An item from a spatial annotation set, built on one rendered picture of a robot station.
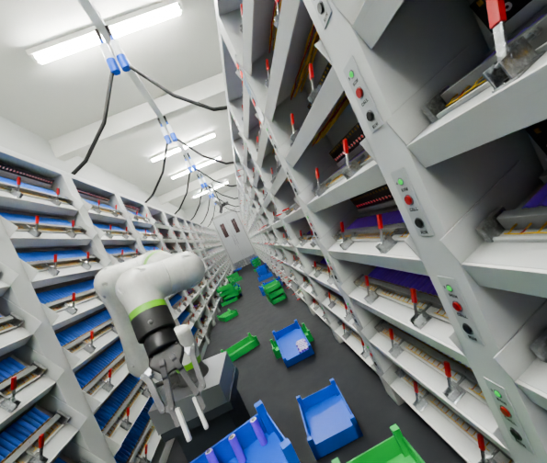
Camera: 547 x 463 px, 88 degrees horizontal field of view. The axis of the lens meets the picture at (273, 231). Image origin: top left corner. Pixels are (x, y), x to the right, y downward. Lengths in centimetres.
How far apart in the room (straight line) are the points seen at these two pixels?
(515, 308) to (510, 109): 32
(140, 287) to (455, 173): 71
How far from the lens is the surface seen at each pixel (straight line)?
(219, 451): 86
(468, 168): 55
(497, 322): 58
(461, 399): 91
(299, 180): 115
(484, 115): 40
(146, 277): 80
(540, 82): 36
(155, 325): 76
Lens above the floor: 86
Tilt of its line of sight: 1 degrees down
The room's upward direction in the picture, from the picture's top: 25 degrees counter-clockwise
